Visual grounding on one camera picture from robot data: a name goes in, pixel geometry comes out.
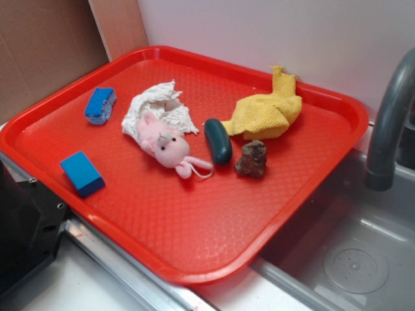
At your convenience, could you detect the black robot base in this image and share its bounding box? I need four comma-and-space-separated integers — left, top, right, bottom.
1, 164, 69, 299

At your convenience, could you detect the yellow microfiber cloth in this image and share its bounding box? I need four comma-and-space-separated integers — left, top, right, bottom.
222, 65, 303, 141

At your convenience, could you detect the brown cardboard panel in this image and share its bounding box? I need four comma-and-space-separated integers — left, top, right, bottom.
1, 1, 108, 123

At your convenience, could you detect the white crumpled cloth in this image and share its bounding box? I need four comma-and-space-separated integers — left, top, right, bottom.
121, 80, 200, 142

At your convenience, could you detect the grey toy sink basin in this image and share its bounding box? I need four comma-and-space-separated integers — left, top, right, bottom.
252, 151, 414, 310

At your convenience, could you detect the pink plush toy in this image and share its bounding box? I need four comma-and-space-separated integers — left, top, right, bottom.
136, 110, 213, 179

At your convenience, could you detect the blue rectangular block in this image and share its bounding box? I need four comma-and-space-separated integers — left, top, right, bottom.
60, 151, 106, 198

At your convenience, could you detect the dark green toy pickle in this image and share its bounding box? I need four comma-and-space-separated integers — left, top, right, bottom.
204, 119, 233, 166

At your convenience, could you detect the blue sponge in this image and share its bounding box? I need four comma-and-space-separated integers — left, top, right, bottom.
84, 87, 117, 125

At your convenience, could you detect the grey toy faucet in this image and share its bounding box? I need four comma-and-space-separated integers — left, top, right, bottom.
364, 49, 414, 191

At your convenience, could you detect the brown rock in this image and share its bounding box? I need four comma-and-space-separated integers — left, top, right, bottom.
234, 140, 267, 178

